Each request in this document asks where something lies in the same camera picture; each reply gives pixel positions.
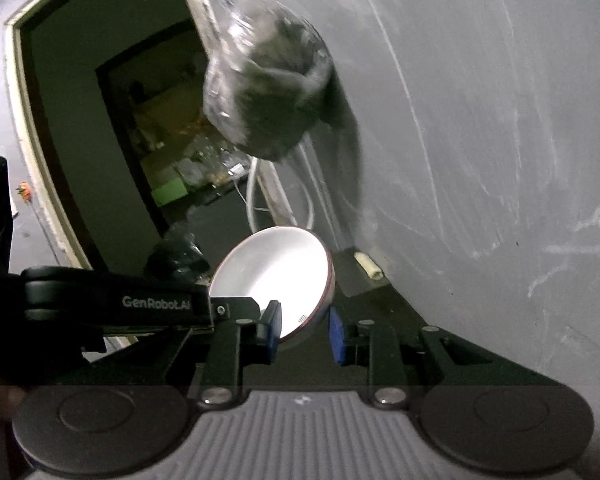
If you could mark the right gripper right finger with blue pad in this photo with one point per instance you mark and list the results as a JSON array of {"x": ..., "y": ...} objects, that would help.
[{"x": 374, "y": 346}]

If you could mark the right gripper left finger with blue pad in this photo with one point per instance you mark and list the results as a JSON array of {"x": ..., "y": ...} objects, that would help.
[{"x": 243, "y": 335}]

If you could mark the white ceramic bowl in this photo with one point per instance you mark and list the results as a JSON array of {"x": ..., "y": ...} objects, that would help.
[{"x": 283, "y": 263}]

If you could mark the small cream cylinder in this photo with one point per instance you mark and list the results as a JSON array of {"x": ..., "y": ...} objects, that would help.
[{"x": 369, "y": 266}]

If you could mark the green box on shelf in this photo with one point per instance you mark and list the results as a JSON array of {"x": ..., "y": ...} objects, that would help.
[{"x": 168, "y": 192}]

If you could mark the hanging plastic bag dark contents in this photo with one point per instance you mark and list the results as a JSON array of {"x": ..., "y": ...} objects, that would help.
[{"x": 265, "y": 85}]

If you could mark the orange wall hook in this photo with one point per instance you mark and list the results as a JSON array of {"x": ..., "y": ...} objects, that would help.
[{"x": 25, "y": 191}]

